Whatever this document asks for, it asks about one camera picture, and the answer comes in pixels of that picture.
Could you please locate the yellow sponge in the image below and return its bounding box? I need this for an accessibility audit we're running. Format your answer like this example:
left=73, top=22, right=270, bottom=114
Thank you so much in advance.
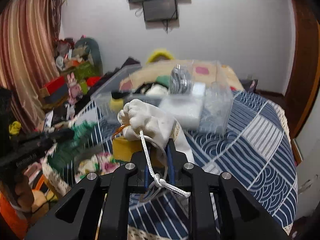
left=112, top=136, right=165, bottom=168

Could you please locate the white drawstring pouch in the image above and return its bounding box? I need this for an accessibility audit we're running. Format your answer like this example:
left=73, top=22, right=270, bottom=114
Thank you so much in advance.
left=117, top=99, right=194, bottom=200

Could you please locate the green knitted cloth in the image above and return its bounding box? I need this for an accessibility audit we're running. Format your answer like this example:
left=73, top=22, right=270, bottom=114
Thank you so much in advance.
left=47, top=120, right=97, bottom=174

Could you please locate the floral yellow pink scrunchie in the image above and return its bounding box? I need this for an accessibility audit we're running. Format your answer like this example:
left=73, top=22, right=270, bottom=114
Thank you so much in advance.
left=75, top=152, right=120, bottom=182

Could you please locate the black lace white cloth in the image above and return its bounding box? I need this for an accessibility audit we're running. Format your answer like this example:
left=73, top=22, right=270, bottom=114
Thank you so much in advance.
left=134, top=82, right=168, bottom=96

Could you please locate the grey fuzzy scrunchie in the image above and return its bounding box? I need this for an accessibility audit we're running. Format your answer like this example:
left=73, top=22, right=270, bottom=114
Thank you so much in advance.
left=169, top=64, right=194, bottom=94

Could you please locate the white foam block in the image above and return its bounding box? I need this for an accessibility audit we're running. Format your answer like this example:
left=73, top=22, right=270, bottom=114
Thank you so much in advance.
left=158, top=82, right=206, bottom=130

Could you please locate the clear plastic storage box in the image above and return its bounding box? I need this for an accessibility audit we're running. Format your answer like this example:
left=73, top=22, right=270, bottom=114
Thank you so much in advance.
left=91, top=60, right=233, bottom=135

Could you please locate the red box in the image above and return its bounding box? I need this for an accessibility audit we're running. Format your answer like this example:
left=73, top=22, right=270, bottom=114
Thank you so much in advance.
left=40, top=76, right=66, bottom=98

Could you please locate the pink bunny plush toy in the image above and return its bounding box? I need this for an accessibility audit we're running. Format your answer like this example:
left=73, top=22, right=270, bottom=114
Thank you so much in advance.
left=67, top=73, right=83, bottom=105

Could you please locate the colourful patterned beige blanket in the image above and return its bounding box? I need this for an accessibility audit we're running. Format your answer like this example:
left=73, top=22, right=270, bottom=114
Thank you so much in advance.
left=119, top=60, right=244, bottom=91

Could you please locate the navy white patterned tablecloth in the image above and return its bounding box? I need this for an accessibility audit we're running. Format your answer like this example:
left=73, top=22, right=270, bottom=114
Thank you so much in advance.
left=42, top=89, right=299, bottom=240

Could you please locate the yellow curved foam tube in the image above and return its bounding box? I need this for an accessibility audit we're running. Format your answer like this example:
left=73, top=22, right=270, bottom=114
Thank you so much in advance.
left=146, top=48, right=175, bottom=64

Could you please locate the grey green upholstered chair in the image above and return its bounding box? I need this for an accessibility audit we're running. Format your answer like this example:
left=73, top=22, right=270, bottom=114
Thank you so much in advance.
left=74, top=37, right=104, bottom=76

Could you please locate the striped brown curtain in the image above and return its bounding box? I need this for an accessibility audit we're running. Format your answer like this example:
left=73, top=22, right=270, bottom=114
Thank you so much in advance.
left=1, top=0, right=59, bottom=132

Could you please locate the brown wooden door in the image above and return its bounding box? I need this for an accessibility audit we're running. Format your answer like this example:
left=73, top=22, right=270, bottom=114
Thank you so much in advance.
left=282, top=0, right=320, bottom=138

